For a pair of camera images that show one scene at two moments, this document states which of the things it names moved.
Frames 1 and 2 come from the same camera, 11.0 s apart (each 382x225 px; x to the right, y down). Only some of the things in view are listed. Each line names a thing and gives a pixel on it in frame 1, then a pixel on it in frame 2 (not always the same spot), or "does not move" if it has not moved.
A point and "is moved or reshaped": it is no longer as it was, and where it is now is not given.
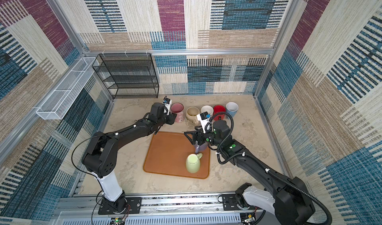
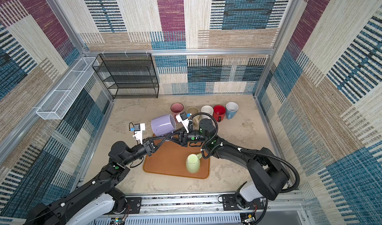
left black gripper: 171,118 → 148,146
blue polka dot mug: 232,108 does not move
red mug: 218,108 does not move
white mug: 208,109 does not move
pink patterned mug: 178,108 does not move
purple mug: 198,149 is moved or reshaped
